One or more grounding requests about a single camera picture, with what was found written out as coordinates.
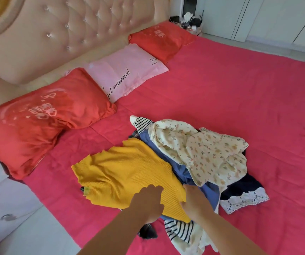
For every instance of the pink pillow with black script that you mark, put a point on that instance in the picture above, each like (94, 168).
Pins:
(123, 70)

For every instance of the person's left hand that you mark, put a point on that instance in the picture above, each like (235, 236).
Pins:
(147, 203)

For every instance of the cream black striped garment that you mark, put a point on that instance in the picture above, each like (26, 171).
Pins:
(180, 231)

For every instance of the beige tufted headboard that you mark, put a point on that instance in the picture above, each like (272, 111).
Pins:
(62, 37)

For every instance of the person's left forearm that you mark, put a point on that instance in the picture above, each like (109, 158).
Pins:
(115, 236)

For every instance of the person's right forearm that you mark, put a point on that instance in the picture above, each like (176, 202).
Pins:
(226, 236)

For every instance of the large red printed pillow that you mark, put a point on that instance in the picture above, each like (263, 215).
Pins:
(35, 119)

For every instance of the small red printed pillow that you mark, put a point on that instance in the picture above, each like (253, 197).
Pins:
(163, 39)

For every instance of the dark grey garment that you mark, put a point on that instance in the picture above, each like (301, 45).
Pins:
(147, 231)

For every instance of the cream floral garment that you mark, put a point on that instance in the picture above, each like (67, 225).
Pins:
(208, 154)

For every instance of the white bedside cabinet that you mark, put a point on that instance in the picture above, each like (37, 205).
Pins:
(3, 199)

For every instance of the person's right hand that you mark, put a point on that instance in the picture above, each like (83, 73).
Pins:
(197, 204)

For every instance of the white wardrobe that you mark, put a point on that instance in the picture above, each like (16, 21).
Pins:
(269, 18)

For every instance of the blue garment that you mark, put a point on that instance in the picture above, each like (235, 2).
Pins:
(187, 175)

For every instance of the person's left fingers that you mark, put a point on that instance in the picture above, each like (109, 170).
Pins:
(153, 189)

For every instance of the person's right fingers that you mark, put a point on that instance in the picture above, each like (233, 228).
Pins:
(189, 192)

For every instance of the white crumpled cloth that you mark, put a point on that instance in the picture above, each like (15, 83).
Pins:
(187, 16)

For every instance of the black garment with white lace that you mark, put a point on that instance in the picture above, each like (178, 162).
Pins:
(244, 192)

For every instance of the pink quilted bedspread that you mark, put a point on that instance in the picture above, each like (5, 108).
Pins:
(248, 103)

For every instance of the bedside table with clutter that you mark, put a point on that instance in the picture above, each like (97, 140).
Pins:
(188, 25)

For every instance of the yellow knit garment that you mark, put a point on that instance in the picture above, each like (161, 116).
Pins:
(125, 172)

